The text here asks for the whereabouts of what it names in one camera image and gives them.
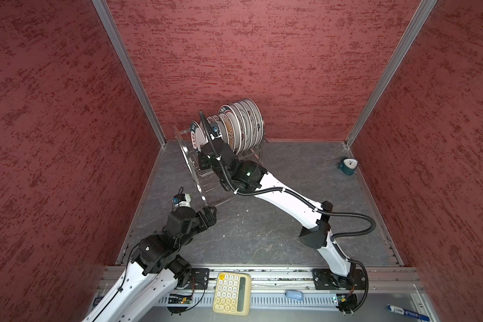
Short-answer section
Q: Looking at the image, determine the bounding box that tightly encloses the stainless steel dish rack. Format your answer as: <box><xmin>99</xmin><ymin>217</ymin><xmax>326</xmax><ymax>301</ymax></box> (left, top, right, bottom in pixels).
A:
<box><xmin>172</xmin><ymin>125</ymin><xmax>272</xmax><ymax>207</ymax></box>

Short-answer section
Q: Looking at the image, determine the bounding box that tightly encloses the green rimmed white plate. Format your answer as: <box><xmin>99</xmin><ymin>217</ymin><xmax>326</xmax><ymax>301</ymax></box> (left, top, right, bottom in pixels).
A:
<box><xmin>190</xmin><ymin>121</ymin><xmax>206</xmax><ymax>153</ymax></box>

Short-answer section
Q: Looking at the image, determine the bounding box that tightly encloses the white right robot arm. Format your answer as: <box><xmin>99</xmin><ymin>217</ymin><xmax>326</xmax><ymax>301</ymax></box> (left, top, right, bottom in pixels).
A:
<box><xmin>198</xmin><ymin>138</ymin><xmax>355</xmax><ymax>290</ymax></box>

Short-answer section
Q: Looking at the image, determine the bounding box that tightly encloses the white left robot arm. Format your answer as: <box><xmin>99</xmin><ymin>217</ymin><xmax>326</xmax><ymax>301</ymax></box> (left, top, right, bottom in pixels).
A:
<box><xmin>83</xmin><ymin>206</ymin><xmax>217</xmax><ymax>321</ymax></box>

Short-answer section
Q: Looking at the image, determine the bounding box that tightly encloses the white plate in rack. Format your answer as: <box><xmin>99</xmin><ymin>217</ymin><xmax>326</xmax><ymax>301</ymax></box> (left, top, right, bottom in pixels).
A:
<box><xmin>213</xmin><ymin>112</ymin><xmax>235</xmax><ymax>152</ymax></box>

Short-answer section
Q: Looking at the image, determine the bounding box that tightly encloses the red green rimmed plate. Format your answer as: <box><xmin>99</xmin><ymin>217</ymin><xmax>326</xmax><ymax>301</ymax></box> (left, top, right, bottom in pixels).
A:
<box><xmin>219</xmin><ymin>105</ymin><xmax>245</xmax><ymax>154</ymax></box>

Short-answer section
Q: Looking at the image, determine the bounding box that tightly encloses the yellow calculator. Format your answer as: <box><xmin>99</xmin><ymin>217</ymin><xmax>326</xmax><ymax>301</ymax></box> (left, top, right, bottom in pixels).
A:
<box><xmin>213</xmin><ymin>272</ymin><xmax>252</xmax><ymax>317</ymax></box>

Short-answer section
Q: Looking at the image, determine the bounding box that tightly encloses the left circuit board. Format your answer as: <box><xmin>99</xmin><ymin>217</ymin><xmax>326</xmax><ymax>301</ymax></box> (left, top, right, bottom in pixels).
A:
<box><xmin>168</xmin><ymin>294</ymin><xmax>193</xmax><ymax>305</ymax></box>

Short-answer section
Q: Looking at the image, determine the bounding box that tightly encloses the circuit board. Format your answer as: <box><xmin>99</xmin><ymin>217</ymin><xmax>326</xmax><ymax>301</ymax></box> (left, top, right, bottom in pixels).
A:
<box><xmin>168</xmin><ymin>294</ymin><xmax>193</xmax><ymax>305</ymax></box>
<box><xmin>336</xmin><ymin>295</ymin><xmax>346</xmax><ymax>305</ymax></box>

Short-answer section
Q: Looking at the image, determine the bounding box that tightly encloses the green white alarm clock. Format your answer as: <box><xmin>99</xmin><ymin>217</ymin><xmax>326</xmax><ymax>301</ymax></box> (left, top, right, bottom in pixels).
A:
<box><xmin>337</xmin><ymin>158</ymin><xmax>359</xmax><ymax>176</ymax></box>

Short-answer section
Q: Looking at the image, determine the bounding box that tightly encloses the right circuit board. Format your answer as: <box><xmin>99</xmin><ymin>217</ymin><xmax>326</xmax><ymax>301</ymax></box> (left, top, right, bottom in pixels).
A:
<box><xmin>336</xmin><ymin>295</ymin><xmax>346</xmax><ymax>305</ymax></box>

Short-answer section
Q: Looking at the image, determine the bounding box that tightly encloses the blue white marker pen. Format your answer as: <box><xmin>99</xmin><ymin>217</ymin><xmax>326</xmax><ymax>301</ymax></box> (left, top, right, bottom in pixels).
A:
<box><xmin>387</xmin><ymin>305</ymin><xmax>431</xmax><ymax>322</ymax></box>

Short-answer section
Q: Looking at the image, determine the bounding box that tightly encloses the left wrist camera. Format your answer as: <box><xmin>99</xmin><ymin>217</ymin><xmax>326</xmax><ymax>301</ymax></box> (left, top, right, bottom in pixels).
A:
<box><xmin>173</xmin><ymin>193</ymin><xmax>191</xmax><ymax>207</ymax></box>

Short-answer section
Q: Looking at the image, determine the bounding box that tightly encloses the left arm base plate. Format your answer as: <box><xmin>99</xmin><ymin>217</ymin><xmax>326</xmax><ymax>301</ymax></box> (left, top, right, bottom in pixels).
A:
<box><xmin>180</xmin><ymin>268</ymin><xmax>210</xmax><ymax>290</ymax></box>

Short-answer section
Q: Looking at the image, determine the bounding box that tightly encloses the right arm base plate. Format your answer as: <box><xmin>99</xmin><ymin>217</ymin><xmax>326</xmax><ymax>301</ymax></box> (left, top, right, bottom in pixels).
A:
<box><xmin>312</xmin><ymin>267</ymin><xmax>368</xmax><ymax>292</ymax></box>

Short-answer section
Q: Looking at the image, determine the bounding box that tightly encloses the aluminium corner post left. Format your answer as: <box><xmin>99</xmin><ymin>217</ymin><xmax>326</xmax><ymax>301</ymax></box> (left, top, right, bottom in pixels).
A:
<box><xmin>92</xmin><ymin>0</ymin><xmax>168</xmax><ymax>148</ymax></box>

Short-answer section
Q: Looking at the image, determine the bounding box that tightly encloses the aluminium corner post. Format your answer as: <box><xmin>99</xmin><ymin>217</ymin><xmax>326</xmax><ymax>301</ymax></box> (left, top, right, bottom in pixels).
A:
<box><xmin>92</xmin><ymin>0</ymin><xmax>168</xmax><ymax>148</ymax></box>
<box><xmin>345</xmin><ymin>0</ymin><xmax>437</xmax><ymax>150</ymax></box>

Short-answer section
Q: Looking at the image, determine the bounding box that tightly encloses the black corrugated cable hose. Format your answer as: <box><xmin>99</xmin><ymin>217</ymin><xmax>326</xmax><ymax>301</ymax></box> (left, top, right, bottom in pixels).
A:
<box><xmin>198</xmin><ymin>110</ymin><xmax>377</xmax><ymax>242</ymax></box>

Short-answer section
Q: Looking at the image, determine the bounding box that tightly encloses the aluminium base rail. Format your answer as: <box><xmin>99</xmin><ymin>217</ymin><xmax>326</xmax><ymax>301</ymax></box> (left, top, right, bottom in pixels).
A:
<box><xmin>93</xmin><ymin>266</ymin><xmax>425</xmax><ymax>314</ymax></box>

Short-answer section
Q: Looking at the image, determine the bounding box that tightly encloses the aluminium corner post right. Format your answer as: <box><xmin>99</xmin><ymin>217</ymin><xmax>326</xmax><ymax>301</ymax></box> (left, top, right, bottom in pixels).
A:
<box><xmin>345</xmin><ymin>0</ymin><xmax>437</xmax><ymax>150</ymax></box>

